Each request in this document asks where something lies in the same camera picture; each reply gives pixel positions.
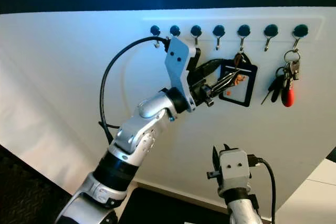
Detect black foam floor mat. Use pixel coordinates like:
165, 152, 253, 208
0, 145, 232, 224

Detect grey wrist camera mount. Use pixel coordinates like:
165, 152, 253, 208
164, 36, 202, 112
217, 149, 251, 193

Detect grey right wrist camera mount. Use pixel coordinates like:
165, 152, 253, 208
217, 149, 251, 193

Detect dark knob metal hook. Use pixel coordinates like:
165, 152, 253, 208
237, 24, 251, 53
150, 25, 161, 49
292, 24, 309, 52
264, 24, 279, 52
213, 25, 226, 51
170, 25, 181, 39
190, 25, 203, 46

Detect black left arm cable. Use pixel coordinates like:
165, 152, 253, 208
98, 36, 171, 144

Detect key bunch with red fob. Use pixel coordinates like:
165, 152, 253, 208
261, 50, 301, 108

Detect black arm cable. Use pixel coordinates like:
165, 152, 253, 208
98, 36, 171, 144
248, 155, 277, 224

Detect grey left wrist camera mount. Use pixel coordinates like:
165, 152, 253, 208
164, 36, 202, 112

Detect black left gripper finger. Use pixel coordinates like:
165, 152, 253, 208
209, 69, 240, 97
195, 57, 234, 77

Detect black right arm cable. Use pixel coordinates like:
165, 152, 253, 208
248, 155, 277, 224

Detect keys with black square tag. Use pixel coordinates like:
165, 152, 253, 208
218, 52, 258, 108

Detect white wall hook rail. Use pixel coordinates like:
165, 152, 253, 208
141, 16, 327, 42

